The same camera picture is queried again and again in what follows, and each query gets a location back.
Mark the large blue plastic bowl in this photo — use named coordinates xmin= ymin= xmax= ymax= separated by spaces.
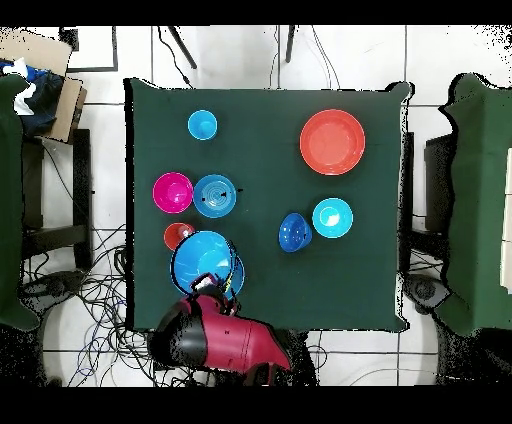
xmin=227 ymin=247 xmax=246 ymax=299
xmin=169 ymin=230 xmax=235 ymax=297

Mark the orange plastic cup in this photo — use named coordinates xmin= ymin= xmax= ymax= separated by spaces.
xmin=163 ymin=222 xmax=196 ymax=251

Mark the blue flat-bottomed ringed bowl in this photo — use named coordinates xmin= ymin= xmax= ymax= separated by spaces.
xmin=192 ymin=173 xmax=238 ymax=220

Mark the pink plastic bowl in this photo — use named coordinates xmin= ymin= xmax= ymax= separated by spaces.
xmin=152 ymin=171 xmax=195 ymax=215

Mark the dark blue plastic bowl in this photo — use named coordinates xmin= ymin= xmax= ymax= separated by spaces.
xmin=278 ymin=212 xmax=314 ymax=254

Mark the small cyan plastic bowl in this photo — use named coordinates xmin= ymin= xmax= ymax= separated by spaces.
xmin=311 ymin=197 xmax=355 ymax=240

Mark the dark green tablecloth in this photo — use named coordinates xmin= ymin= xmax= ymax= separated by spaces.
xmin=124 ymin=77 xmax=413 ymax=335

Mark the black equipment base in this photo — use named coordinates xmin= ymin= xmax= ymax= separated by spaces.
xmin=19 ymin=269 xmax=87 ymax=309
xmin=403 ymin=273 xmax=451 ymax=315

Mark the light blue plastic cup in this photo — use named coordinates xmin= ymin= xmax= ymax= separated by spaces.
xmin=186 ymin=109 xmax=219 ymax=142

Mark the large orange plastic bowl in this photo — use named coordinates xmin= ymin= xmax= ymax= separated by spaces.
xmin=299 ymin=108 xmax=367 ymax=177

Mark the green cloth side table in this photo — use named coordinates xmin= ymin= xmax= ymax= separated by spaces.
xmin=439 ymin=73 xmax=512 ymax=337
xmin=0 ymin=73 xmax=41 ymax=331

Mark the brown cardboard box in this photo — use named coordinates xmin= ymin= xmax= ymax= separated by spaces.
xmin=0 ymin=29 xmax=88 ymax=143

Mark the black tripod leg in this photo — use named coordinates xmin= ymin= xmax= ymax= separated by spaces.
xmin=284 ymin=25 xmax=296 ymax=64
xmin=167 ymin=25 xmax=198 ymax=70

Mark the blue and white cloth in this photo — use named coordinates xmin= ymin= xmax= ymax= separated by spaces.
xmin=0 ymin=57 xmax=65 ymax=137

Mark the black box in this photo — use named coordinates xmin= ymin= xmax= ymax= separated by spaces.
xmin=424 ymin=133 xmax=455 ymax=233

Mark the black cable tangle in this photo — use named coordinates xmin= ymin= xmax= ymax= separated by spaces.
xmin=23 ymin=223 xmax=219 ymax=387

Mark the black stool frame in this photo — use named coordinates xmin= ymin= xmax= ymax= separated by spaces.
xmin=21 ymin=127 xmax=93 ymax=273

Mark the black floor frame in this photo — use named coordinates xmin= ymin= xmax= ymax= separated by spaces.
xmin=59 ymin=25 xmax=119 ymax=74

